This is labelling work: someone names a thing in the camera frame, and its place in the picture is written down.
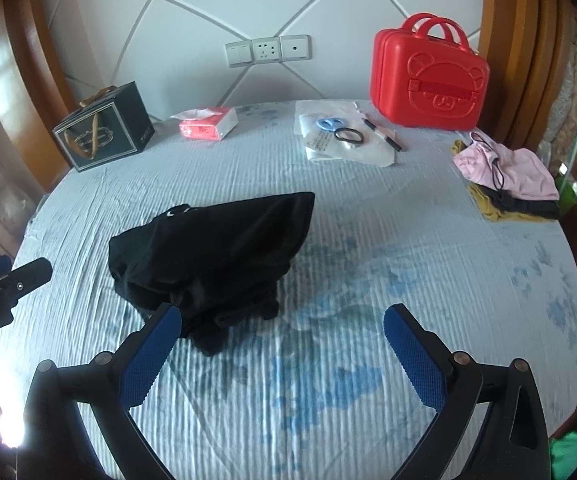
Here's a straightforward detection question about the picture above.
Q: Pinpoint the red tissue pack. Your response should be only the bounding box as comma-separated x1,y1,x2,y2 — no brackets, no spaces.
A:
172,107,238,141

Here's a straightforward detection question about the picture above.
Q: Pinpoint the wooden headboard frame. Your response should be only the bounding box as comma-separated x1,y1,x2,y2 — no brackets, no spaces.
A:
478,0,575,151

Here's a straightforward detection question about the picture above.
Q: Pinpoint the black garment under pink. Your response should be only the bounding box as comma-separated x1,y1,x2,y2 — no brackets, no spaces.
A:
480,186,561,220

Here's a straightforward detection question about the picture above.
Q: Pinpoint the white wall socket panel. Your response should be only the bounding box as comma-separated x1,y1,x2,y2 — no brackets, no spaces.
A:
224,35,312,68

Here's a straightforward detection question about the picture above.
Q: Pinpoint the light blue bed sheet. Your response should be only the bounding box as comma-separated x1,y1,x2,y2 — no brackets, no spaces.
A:
0,103,577,479

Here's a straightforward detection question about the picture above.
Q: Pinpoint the red plastic carry case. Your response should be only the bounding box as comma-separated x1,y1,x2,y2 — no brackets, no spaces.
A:
369,13,490,131

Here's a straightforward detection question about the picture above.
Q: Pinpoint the dark green gift box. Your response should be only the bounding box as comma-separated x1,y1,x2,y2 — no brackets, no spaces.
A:
52,81,155,172

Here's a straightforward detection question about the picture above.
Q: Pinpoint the clear plastic bag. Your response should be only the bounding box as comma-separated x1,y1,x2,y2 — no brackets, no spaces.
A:
295,100,399,168

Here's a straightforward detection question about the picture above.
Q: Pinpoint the mustard yellow garment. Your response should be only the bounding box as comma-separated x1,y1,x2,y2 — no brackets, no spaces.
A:
451,139,557,222

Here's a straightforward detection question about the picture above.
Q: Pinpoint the black printed t-shirt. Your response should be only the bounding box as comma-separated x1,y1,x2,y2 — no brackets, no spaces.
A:
108,192,315,356

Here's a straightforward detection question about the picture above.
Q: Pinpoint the black pen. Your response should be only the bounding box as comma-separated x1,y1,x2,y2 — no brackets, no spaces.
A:
362,117,403,153

